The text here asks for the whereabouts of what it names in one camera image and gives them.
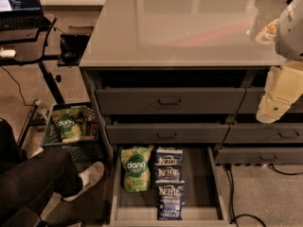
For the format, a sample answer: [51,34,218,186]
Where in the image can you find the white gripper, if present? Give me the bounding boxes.
[255,19,303,124]

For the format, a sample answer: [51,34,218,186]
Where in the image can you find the green dang rice chip bag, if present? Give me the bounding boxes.
[120,145,153,192]

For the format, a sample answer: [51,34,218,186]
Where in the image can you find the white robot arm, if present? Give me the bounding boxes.
[256,0,303,124]

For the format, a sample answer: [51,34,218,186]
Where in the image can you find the grey top right drawer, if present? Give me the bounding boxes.
[238,87,303,114]

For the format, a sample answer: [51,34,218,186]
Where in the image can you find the grey middle right drawer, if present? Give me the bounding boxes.
[224,123,303,144]

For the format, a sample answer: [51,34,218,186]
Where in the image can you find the grey top left drawer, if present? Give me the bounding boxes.
[96,87,245,114]

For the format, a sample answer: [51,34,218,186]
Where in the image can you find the grey middle left drawer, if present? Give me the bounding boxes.
[106,123,229,144]

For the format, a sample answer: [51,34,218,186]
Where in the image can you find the blue kettle chip bag back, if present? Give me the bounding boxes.
[156,149,183,166]

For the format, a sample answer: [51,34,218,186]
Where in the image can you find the blue kettle chip bag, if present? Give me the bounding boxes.
[156,181,185,220]
[156,149,183,166]
[155,166,181,181]

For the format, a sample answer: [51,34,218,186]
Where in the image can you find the blue kettle chip bag middle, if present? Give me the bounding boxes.
[155,166,181,181]

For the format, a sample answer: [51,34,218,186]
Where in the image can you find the open bottom left drawer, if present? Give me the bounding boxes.
[110,148,229,227]

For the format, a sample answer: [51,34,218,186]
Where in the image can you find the blue kettle chip bag front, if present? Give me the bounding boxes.
[156,181,185,220]

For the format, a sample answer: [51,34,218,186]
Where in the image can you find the green dang bag in crate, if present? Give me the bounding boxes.
[51,106,87,142]

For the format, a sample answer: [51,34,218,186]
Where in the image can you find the grey cabinet with glossy top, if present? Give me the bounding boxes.
[80,0,303,156]

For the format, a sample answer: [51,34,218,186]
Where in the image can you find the black box on floor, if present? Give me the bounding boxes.
[58,26,94,66]

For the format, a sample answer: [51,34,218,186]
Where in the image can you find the white shoe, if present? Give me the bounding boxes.
[64,162,105,201]

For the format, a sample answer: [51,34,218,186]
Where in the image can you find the black laptop stand desk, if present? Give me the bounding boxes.
[0,12,65,147]

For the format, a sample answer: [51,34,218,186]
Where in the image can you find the black laptop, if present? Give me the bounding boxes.
[0,0,44,31]

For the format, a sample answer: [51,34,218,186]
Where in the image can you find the white device on desk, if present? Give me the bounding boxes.
[0,47,16,58]

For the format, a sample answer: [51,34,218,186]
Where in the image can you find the person leg black trousers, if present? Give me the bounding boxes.
[0,119,83,224]

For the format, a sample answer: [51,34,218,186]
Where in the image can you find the black floor cable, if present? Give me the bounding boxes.
[223,163,303,227]

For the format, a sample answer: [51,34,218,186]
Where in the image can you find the black desk cable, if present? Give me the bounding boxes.
[0,65,39,108]

